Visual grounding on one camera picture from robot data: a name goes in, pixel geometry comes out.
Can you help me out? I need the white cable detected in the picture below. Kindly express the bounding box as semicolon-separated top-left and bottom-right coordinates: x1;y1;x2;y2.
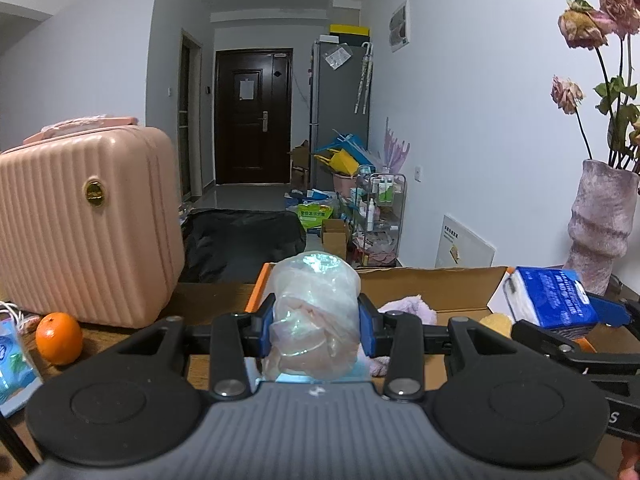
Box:
0;301;41;333

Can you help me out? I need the open brown floor carton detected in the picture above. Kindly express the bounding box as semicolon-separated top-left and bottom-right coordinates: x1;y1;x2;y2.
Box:
320;219;351;261

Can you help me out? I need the blue tissue pack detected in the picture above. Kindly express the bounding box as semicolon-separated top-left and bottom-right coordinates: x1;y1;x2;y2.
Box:
507;266;601;341

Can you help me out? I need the pink plastic bin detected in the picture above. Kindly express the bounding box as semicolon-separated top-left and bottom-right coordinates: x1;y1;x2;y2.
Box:
332;172;357;198

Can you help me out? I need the orange fruit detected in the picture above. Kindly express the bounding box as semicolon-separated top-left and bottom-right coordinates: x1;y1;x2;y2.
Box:
35;312;84;366

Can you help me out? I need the white leaning board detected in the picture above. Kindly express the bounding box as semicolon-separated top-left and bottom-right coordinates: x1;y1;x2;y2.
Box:
434;214;496;268

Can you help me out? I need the clear plastic bag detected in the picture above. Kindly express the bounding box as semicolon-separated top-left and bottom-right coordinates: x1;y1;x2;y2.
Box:
262;251;362;380

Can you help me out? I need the dried pink rose bouquet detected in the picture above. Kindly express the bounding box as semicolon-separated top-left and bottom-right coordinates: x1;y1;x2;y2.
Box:
550;0;640;173

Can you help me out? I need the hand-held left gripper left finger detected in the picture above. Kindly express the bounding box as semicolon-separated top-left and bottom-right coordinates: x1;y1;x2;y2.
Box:
117;296;276;403

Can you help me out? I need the orange-edged cardboard box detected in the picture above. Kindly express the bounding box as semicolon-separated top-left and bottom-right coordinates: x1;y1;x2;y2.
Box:
245;262;638;401

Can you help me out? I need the green printed bag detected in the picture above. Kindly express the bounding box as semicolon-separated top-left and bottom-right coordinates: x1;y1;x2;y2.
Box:
298;202;333;233

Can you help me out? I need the metal wire cart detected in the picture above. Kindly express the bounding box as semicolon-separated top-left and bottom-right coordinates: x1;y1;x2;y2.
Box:
350;172;407;267

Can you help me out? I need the yellow and black box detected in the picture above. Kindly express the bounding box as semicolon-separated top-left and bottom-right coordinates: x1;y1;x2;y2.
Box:
329;24;372;46

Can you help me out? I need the white folded umbrella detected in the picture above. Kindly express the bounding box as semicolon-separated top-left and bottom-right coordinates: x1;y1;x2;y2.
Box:
354;44;366;113
363;42;375;115

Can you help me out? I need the pink ribbed suitcase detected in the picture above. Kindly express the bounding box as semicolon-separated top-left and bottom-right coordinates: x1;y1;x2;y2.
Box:
0;115;186;330

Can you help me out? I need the white wall electrical panel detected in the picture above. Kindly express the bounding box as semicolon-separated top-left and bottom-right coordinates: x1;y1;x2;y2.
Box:
389;0;412;53

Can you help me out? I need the purple textured vase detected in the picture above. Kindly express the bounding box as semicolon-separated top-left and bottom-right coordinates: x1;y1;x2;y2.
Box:
562;159;640;296

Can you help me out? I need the grey refrigerator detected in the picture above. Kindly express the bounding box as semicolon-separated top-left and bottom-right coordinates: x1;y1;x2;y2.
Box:
309;40;371;191

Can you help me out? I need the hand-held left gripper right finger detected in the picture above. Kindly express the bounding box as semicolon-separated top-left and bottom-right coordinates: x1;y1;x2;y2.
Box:
357;292;518;403

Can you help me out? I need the purple feather wall decoration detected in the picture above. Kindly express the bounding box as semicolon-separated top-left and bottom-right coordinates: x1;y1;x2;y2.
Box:
382;117;411;173

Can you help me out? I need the blue shopping bag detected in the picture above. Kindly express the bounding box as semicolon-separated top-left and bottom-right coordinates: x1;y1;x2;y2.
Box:
315;132;373;166

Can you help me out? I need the dark brown entrance door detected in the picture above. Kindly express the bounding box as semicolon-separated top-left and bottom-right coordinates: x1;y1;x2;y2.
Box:
215;49;293;186

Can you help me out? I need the flattened brown carton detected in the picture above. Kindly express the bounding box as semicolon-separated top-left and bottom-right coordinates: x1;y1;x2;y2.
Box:
290;140;311;186

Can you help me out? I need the blue printed packet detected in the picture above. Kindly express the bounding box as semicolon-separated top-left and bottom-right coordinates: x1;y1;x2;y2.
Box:
0;317;45;417

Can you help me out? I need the yellow shopping bag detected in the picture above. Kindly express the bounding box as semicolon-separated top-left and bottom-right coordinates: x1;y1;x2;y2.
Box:
314;149;358;176

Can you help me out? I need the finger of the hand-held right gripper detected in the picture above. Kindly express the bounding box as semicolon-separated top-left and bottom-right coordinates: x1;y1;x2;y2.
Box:
582;291;640;328
511;319;640;377

